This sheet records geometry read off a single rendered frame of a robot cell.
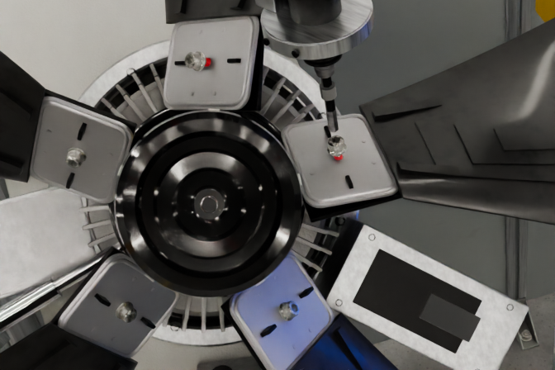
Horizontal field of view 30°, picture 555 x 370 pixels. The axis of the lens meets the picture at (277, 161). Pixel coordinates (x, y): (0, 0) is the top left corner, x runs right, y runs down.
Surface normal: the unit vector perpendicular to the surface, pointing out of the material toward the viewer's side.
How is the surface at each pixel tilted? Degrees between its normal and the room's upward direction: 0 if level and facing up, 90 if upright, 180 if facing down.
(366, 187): 7
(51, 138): 93
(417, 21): 90
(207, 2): 48
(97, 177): 93
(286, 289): 53
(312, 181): 7
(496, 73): 5
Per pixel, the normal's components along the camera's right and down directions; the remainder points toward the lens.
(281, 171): -0.16, 0.11
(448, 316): 0.07, 0.00
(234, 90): -0.70, -0.15
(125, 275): 0.64, 0.49
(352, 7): -0.15, -0.73
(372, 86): 0.22, 0.62
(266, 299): 0.69, -0.41
